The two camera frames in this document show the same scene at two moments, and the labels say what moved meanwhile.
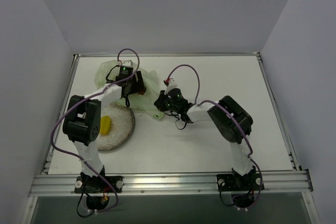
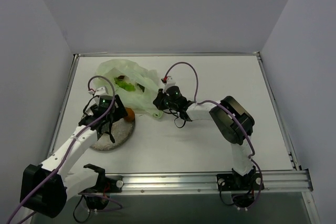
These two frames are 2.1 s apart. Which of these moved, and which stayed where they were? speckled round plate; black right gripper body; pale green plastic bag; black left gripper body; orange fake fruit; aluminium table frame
Moved: orange fake fruit; black left gripper body
Stayed: aluminium table frame; speckled round plate; black right gripper body; pale green plastic bag
